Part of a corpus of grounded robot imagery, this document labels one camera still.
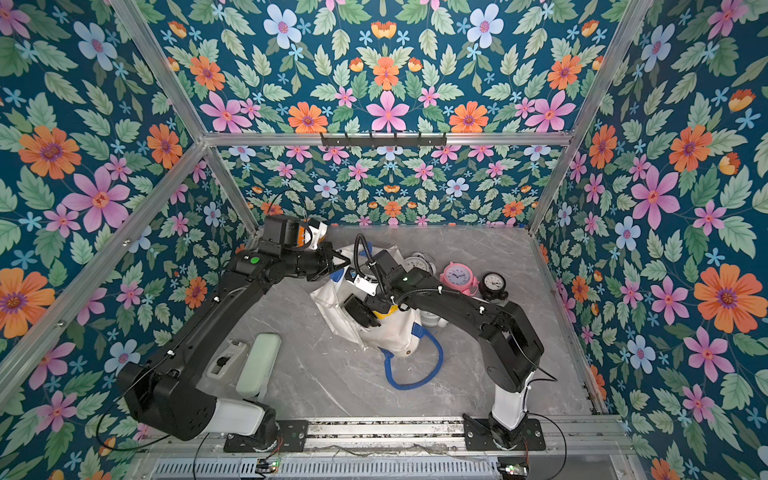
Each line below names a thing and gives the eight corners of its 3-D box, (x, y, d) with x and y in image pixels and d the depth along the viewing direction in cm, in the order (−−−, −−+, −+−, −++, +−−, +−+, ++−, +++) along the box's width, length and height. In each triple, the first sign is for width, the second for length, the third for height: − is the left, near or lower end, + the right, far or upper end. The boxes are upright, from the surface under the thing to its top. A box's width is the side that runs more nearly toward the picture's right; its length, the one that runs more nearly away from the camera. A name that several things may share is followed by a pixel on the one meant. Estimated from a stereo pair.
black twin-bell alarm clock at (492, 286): (481, 301, 100) (483, 295, 97) (477, 279, 106) (479, 272, 103) (506, 301, 100) (509, 294, 97) (500, 278, 106) (503, 272, 103)
